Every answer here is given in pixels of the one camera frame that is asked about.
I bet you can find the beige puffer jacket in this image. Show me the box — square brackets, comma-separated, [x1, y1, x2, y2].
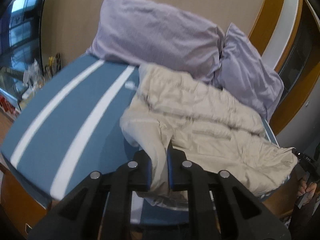
[120, 64, 298, 210]

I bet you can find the person's right hand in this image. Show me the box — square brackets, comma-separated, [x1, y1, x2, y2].
[297, 176, 317, 203]

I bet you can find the blue striped bed mattress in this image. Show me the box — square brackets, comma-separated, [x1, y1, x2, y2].
[1, 54, 292, 227]

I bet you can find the lavender pillow near door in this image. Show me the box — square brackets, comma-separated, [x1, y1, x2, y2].
[212, 23, 284, 121]

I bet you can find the lavender pillow near window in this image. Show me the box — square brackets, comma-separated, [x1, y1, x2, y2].
[86, 0, 224, 83]

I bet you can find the window with blue view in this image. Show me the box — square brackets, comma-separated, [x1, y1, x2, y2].
[1, 0, 44, 71]

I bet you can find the wooden door frame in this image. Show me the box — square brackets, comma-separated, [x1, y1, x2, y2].
[249, 0, 319, 135]

